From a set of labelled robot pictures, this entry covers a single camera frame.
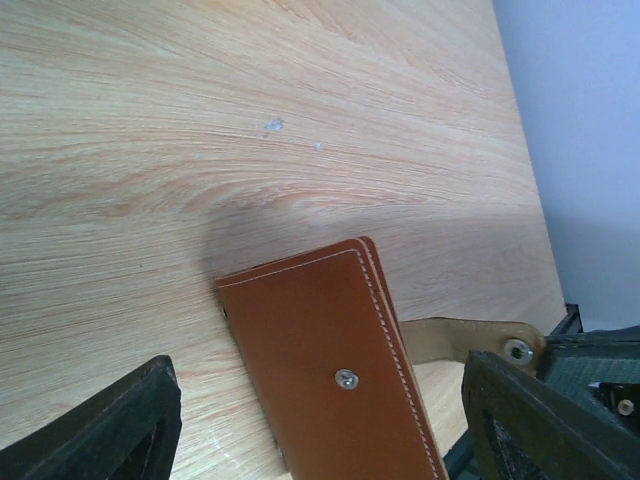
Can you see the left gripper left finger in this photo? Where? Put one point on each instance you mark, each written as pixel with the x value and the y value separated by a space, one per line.
pixel 129 430

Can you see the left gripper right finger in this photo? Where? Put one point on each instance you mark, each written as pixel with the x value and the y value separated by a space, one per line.
pixel 523 429

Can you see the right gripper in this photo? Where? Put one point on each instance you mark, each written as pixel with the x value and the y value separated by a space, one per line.
pixel 598 371

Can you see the brown leather card holder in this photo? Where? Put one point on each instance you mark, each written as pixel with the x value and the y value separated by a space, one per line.
pixel 333 367

